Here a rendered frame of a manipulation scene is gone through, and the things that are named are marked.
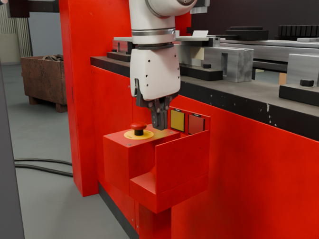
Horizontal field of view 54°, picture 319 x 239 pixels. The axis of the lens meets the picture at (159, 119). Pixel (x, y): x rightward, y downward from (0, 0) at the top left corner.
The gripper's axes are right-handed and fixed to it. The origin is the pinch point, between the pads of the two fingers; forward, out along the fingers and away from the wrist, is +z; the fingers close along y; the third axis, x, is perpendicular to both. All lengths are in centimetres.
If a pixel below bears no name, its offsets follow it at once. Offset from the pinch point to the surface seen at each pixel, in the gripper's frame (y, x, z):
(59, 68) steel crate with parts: -116, -320, 37
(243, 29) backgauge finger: -62, -23, -13
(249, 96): -21.1, 7.8, -1.4
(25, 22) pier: -301, -939, -12
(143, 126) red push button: -1.4, -7.9, 4.0
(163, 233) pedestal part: -0.6, -2.1, 30.6
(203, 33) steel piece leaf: -45, -27, -13
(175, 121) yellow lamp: -9.8, -5.5, 4.5
